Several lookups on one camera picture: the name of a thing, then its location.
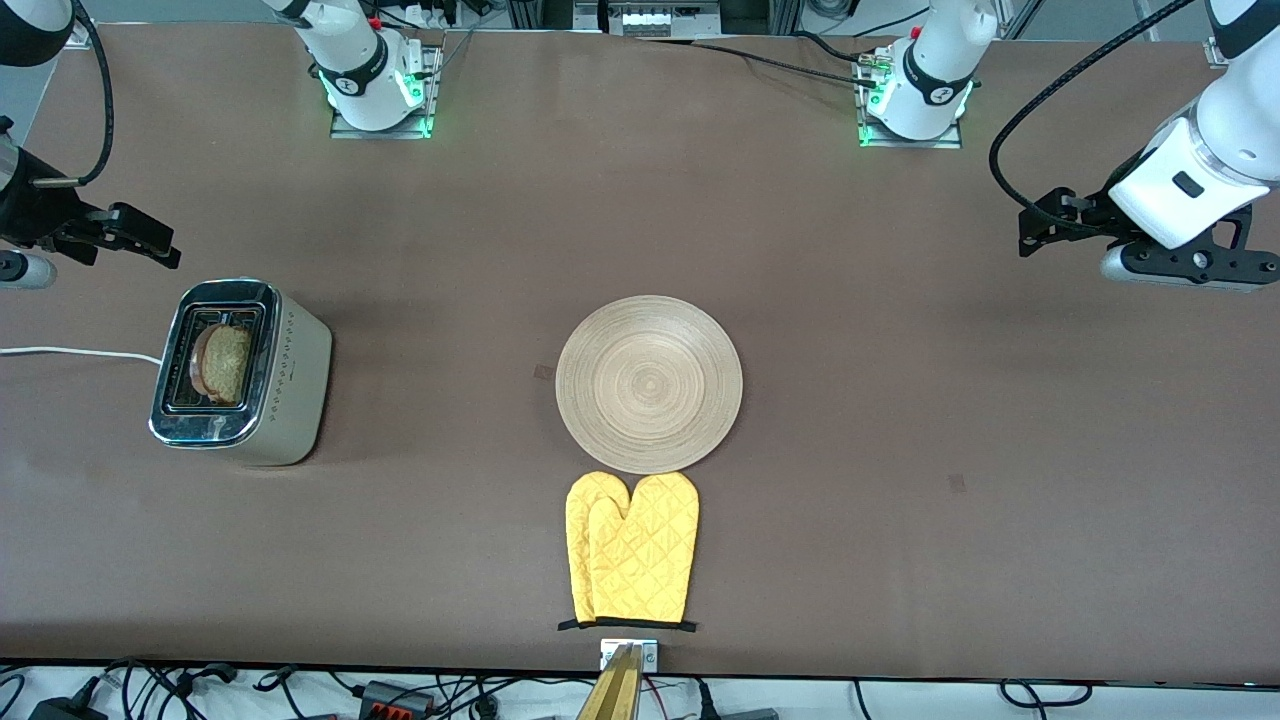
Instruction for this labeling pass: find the bread slice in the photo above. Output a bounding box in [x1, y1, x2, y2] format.
[190, 322, 254, 406]

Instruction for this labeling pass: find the round wooden plate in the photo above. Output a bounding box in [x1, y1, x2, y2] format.
[555, 294, 745, 476]

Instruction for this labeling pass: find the silver two-slot toaster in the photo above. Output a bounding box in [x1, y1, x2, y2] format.
[148, 277, 334, 468]

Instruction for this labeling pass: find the white power strip with plugs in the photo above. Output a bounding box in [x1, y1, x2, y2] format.
[385, 0, 471, 31]

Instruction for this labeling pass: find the black plug adapter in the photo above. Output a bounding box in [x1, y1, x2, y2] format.
[30, 695, 107, 720]

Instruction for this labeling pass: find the black adapter with red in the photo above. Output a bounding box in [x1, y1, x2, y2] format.
[358, 680, 438, 718]

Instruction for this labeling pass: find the yellow quilted oven mitt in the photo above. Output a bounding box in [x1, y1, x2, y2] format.
[565, 472, 633, 623]
[588, 470, 700, 625]

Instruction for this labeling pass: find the black tape strip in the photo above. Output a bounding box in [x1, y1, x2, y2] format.
[557, 618, 697, 634]

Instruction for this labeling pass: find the yellow wooden stick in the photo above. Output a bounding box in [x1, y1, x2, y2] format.
[575, 643, 646, 720]

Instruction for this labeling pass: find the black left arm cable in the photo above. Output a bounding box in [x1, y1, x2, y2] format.
[989, 0, 1196, 241]

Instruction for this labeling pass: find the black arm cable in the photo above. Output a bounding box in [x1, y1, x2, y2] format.
[989, 0, 1196, 241]
[30, 0, 115, 190]

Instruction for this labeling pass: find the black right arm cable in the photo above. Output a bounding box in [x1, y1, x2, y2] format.
[30, 0, 115, 190]

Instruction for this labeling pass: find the white toaster power cord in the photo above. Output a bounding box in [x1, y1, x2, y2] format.
[0, 345, 165, 367]

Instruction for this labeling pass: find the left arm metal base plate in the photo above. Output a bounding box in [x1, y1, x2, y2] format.
[855, 50, 964, 150]

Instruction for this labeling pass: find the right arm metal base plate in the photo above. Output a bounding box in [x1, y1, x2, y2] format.
[330, 42, 444, 140]

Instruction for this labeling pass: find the black cable on table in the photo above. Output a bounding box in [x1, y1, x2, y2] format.
[690, 36, 883, 91]

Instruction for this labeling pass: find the black looped cable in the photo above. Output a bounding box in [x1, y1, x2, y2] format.
[1000, 679, 1094, 708]

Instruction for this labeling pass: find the small metal bracket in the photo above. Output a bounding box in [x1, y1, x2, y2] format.
[599, 639, 660, 672]

